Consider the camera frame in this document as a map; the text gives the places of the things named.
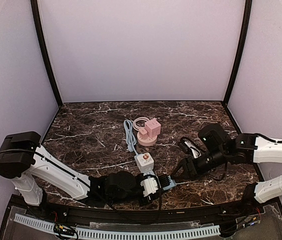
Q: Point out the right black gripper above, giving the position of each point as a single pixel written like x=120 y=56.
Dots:
x=194 y=167

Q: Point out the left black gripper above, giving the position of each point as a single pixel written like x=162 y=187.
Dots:
x=159 y=192

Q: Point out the small blue plug adapter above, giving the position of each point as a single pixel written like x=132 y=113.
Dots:
x=170 y=186

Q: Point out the white cube socket adapter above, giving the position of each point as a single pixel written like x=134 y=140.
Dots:
x=145 y=162

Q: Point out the pink round power socket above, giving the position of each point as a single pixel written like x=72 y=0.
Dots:
x=145 y=140

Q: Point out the pink cube socket adapter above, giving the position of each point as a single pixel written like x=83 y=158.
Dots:
x=153 y=127

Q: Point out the blue power strip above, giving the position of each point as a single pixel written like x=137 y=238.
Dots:
x=148 y=173

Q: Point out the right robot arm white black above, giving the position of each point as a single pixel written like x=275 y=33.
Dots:
x=246 y=148

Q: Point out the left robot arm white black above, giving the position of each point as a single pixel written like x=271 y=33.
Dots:
x=23 y=158

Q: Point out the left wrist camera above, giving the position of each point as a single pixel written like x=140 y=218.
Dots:
x=150 y=183

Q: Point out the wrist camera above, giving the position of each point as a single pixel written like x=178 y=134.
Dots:
x=150 y=183
x=190 y=148

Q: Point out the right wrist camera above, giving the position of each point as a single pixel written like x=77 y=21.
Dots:
x=190 y=148

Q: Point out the white slotted cable duct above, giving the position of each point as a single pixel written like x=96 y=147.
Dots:
x=83 y=233

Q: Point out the black front frame rail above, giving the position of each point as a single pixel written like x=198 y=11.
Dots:
x=218 y=214

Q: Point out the right black frame post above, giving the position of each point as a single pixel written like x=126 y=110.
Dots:
x=239 y=52

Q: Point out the black frame post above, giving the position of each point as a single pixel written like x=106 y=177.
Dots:
x=239 y=52
x=44 y=51

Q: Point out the left black frame post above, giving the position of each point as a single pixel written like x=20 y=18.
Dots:
x=44 y=51

